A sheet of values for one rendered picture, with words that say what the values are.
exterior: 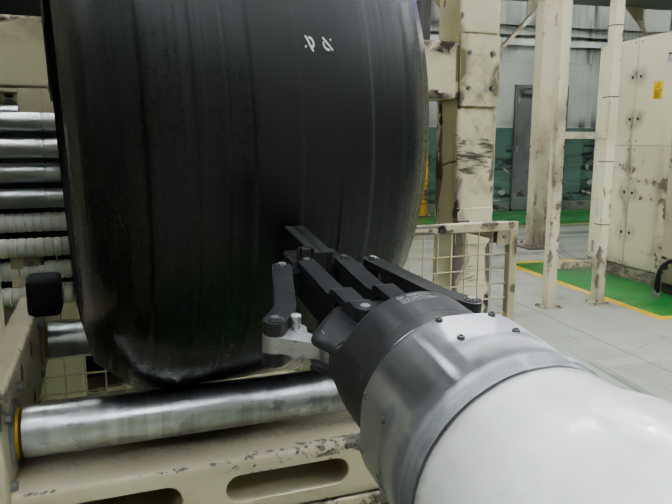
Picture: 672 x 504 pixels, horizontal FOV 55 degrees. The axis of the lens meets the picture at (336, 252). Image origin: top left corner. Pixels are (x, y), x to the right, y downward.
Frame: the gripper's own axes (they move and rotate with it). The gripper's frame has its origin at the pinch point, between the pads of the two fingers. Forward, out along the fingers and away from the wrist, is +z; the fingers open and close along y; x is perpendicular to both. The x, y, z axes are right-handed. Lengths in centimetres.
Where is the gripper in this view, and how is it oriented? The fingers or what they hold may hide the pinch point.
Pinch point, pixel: (306, 257)
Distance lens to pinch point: 46.0
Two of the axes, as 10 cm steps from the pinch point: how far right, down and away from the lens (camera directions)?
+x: -0.5, 9.5, 3.0
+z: -3.4, -2.9, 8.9
